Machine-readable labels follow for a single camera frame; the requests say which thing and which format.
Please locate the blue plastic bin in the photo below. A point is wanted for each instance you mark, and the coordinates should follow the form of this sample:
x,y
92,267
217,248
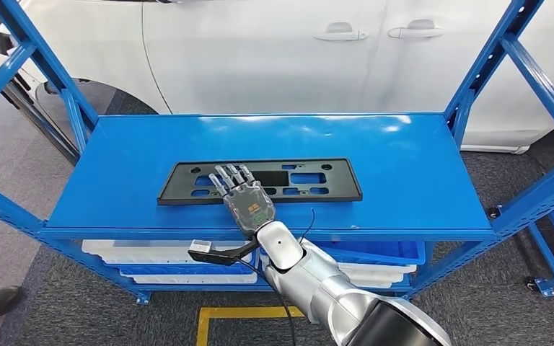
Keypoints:
x,y
186,270

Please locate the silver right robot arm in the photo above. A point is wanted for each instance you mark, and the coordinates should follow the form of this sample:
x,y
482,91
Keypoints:
x,y
320,286

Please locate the blue metal shelf rack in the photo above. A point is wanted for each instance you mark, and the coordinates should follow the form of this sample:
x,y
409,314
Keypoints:
x,y
401,181

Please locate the black plastic plate frame part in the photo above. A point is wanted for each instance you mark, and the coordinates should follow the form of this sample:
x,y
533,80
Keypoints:
x,y
181,196

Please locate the dark metal bar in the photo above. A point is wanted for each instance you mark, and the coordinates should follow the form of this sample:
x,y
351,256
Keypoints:
x,y
43,124

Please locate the large white plastic bin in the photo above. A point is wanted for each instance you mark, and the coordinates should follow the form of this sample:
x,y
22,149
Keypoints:
x,y
138,250

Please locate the white car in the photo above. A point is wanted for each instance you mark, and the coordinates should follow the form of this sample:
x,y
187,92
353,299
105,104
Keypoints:
x,y
258,57

